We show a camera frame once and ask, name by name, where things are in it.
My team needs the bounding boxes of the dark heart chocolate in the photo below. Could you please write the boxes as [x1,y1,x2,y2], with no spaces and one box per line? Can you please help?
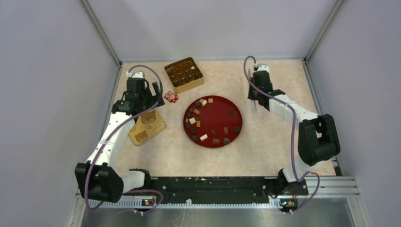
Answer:
[234,126,241,133]

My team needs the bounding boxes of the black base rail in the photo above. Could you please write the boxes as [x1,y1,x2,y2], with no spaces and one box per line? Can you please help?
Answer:
[126,176,309,205]

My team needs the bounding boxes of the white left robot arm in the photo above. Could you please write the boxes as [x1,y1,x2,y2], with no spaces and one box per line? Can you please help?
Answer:
[74,78,164,202]

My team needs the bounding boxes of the gold bear tin lid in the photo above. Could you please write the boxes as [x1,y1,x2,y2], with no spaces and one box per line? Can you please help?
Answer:
[128,110,166,146]

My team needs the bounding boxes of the gold chocolate box tin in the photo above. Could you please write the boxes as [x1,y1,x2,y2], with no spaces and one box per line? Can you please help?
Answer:
[164,57,204,94]

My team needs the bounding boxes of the silver metal tongs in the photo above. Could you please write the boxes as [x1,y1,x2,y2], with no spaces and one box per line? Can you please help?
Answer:
[247,68,257,113]

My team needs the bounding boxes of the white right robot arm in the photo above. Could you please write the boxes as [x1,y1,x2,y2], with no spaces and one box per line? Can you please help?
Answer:
[248,70,340,195]

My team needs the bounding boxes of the red owl toy block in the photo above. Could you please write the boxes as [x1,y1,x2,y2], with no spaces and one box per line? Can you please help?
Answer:
[164,91,179,103]

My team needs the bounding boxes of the red round tray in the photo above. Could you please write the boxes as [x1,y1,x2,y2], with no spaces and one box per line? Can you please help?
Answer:
[182,95,244,148]

